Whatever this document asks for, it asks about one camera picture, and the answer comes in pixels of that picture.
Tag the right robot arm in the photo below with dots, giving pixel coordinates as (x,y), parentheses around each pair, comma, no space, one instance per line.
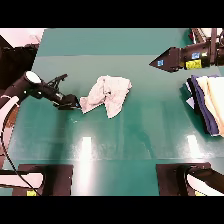
(168,180)

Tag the navy blue garment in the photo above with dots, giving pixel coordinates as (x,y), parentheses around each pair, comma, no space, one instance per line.
(204,106)

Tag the black garment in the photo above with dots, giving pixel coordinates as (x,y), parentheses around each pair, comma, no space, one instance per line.
(191,87)

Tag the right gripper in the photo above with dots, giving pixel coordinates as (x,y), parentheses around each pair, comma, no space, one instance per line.
(190,58)

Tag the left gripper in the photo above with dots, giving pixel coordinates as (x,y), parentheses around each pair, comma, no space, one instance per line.
(65,101)

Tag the cream garment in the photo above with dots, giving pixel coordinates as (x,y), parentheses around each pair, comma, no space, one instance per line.
(215,100)

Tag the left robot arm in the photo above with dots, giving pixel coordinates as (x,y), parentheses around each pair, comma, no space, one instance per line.
(23,87)

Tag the white garment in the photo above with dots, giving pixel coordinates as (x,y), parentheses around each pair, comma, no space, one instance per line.
(111,91)

